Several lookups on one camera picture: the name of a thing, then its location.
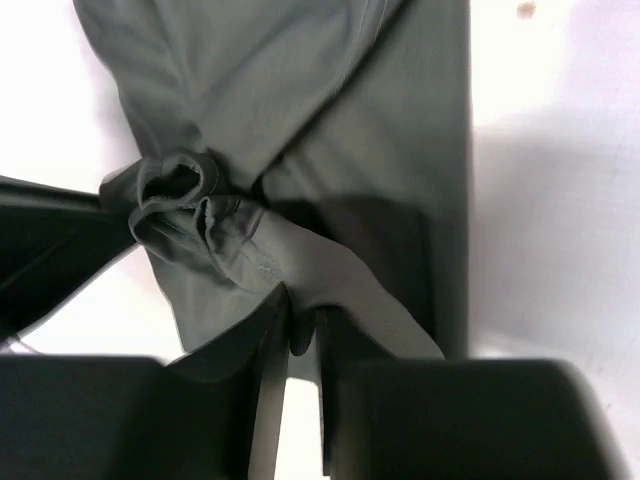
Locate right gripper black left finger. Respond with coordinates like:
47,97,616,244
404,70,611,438
168,288,290,479

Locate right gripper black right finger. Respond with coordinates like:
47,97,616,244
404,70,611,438
317,307,400,475

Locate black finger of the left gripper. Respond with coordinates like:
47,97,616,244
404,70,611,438
1,176,135,342

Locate dark grey t shirt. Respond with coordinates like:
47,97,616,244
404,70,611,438
75,1,470,358

